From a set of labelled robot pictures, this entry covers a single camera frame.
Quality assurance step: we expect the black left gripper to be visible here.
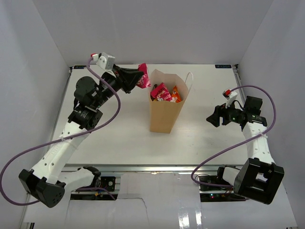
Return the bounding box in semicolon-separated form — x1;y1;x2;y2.
93;64;144;108

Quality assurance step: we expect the red heart candy packet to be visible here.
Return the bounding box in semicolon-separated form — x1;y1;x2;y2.
136;63;151;89

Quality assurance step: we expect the pink candy packet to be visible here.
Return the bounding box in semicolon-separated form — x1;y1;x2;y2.
150;83;172;101

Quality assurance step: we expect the orange white snack bag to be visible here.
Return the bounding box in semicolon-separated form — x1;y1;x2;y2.
171;86;182;103

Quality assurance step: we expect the brown paper bag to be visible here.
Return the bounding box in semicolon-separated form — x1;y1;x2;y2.
148;69;193;134

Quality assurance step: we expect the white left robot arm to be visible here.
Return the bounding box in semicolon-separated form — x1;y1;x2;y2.
19;64;148;208

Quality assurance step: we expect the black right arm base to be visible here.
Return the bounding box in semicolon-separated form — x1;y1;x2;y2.
194;166;234;203

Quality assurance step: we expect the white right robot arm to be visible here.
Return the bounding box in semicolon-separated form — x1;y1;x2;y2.
207;92;285;205

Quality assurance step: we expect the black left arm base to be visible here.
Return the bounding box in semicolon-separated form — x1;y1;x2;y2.
75;177;116;192

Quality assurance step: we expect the blue label right corner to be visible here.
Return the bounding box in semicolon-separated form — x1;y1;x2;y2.
215;64;232;69

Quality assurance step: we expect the blue label corner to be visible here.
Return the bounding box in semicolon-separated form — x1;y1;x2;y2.
73;65;86;69
215;64;232;69

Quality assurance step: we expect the blue label left corner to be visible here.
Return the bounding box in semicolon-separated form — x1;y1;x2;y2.
73;65;86;69

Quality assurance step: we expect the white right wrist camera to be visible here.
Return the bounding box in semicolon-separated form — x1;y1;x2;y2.
223;89;238;108

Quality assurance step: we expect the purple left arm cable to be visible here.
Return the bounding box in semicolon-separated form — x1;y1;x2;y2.
0;57;121;206

